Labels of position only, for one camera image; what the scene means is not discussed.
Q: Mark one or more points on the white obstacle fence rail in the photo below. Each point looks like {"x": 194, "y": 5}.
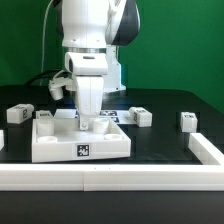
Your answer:
{"x": 208, "y": 175}

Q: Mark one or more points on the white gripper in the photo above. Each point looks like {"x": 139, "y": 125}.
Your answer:
{"x": 88, "y": 70}

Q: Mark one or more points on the white part left edge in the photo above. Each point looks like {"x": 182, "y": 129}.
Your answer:
{"x": 1, "y": 139}

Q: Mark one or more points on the fiducial marker sheet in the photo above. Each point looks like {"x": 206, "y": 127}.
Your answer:
{"x": 118, "y": 116}

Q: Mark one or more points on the white square tabletop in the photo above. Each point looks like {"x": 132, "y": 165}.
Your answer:
{"x": 57, "y": 140}

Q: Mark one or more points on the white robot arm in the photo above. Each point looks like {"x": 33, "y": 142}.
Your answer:
{"x": 88, "y": 27}

